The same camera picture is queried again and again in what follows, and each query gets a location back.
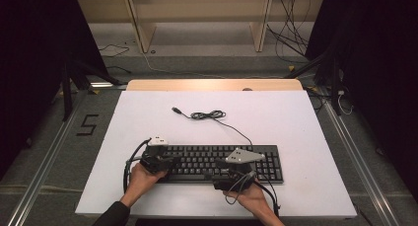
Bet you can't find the bundle of black hanging cables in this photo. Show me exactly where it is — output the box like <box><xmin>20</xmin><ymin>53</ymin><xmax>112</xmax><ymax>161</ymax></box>
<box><xmin>265</xmin><ymin>0</ymin><xmax>313</xmax><ymax>64</ymax></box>

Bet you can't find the person's left hand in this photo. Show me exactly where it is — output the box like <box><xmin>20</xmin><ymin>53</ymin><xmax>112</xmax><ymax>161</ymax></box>
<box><xmin>125</xmin><ymin>162</ymin><xmax>169</xmax><ymax>201</ymax></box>

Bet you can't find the person's right hand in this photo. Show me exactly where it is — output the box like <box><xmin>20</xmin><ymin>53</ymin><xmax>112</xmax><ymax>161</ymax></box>
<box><xmin>223</xmin><ymin>182</ymin><xmax>270</xmax><ymax>215</ymax></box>

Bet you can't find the white board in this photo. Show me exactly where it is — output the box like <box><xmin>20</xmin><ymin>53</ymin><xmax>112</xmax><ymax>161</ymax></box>
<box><xmin>74</xmin><ymin>90</ymin><xmax>358</xmax><ymax>220</ymax></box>

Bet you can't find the long aluminium floor rail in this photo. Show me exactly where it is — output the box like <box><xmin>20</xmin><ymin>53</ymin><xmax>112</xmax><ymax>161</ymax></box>
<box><xmin>318</xmin><ymin>87</ymin><xmax>401</xmax><ymax>226</ymax></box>
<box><xmin>5</xmin><ymin>90</ymin><xmax>91</xmax><ymax>226</ymax></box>

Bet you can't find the short aluminium rail piece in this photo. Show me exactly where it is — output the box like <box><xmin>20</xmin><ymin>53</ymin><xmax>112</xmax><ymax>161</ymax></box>
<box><xmin>90</xmin><ymin>81</ymin><xmax>128</xmax><ymax>90</ymax></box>

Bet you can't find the black tripod stand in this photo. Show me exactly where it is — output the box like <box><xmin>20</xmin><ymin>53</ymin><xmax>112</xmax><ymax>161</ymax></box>
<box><xmin>283</xmin><ymin>47</ymin><xmax>343</xmax><ymax>117</ymax></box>
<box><xmin>60</xmin><ymin>53</ymin><xmax>123</xmax><ymax>122</ymax></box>

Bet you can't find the black keyboard cable with plug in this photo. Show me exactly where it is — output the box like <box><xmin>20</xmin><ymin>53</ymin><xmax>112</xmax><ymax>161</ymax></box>
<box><xmin>171</xmin><ymin>106</ymin><xmax>254</xmax><ymax>147</ymax></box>

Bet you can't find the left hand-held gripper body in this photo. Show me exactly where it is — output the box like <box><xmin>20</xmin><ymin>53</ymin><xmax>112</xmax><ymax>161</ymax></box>
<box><xmin>139</xmin><ymin>136</ymin><xmax>175</xmax><ymax>175</ymax></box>

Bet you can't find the right hand-held gripper cable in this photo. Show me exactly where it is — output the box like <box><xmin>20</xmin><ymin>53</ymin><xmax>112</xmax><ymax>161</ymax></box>
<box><xmin>224</xmin><ymin>171</ymin><xmax>282</xmax><ymax>218</ymax></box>

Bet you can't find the hand-held gripper cable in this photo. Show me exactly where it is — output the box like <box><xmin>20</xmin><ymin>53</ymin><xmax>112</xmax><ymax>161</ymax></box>
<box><xmin>224</xmin><ymin>171</ymin><xmax>282</xmax><ymax>218</ymax></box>
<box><xmin>122</xmin><ymin>137</ymin><xmax>153</xmax><ymax>194</ymax></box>

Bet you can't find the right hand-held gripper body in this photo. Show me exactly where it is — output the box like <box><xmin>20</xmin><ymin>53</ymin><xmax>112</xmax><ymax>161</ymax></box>
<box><xmin>212</xmin><ymin>147</ymin><xmax>266</xmax><ymax>192</ymax></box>

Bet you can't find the white looped cable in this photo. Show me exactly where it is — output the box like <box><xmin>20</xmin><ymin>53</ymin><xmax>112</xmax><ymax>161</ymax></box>
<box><xmin>336</xmin><ymin>89</ymin><xmax>355</xmax><ymax>116</ymax></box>

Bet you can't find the black computer keyboard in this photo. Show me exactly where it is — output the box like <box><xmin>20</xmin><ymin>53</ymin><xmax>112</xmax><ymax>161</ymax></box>
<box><xmin>157</xmin><ymin>144</ymin><xmax>285</xmax><ymax>185</ymax></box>

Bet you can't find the light wooden shelf unit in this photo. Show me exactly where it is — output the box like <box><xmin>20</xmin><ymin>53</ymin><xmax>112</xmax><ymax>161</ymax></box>
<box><xmin>76</xmin><ymin>0</ymin><xmax>326</xmax><ymax>54</ymax></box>

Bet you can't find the left hand-held gripper cable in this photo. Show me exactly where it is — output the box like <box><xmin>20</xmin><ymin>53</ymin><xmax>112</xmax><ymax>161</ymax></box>
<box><xmin>122</xmin><ymin>137</ymin><xmax>153</xmax><ymax>194</ymax></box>

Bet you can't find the black floor cable loop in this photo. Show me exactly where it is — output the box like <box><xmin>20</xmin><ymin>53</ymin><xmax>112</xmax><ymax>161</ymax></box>
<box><xmin>98</xmin><ymin>42</ymin><xmax>131</xmax><ymax>58</ymax></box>

